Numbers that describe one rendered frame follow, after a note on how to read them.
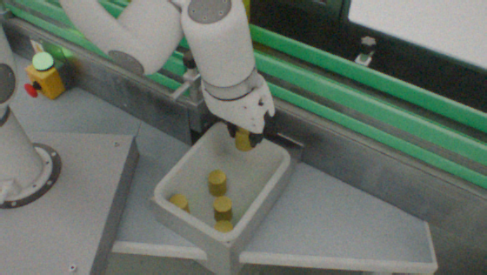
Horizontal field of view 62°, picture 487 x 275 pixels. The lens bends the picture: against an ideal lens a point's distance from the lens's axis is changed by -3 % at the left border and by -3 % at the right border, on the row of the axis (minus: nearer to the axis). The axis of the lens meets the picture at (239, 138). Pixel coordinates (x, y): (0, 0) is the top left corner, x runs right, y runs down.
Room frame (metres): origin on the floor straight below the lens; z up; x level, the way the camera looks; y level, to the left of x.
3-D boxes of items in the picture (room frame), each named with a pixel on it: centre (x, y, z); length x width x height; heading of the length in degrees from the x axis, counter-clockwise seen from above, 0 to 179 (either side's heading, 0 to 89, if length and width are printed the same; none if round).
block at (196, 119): (0.60, 0.06, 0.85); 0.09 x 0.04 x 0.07; 147
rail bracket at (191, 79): (0.58, 0.07, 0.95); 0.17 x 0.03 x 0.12; 147
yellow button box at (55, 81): (0.76, 0.47, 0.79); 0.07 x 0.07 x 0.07; 57
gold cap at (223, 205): (0.39, 0.03, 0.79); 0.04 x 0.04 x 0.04
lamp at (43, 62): (0.76, 0.47, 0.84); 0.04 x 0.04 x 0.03
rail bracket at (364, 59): (0.62, -0.24, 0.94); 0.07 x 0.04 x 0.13; 147
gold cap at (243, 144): (0.47, -0.01, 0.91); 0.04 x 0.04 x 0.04
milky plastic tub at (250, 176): (0.44, 0.03, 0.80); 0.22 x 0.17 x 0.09; 147
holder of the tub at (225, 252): (0.46, 0.01, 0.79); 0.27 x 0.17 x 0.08; 147
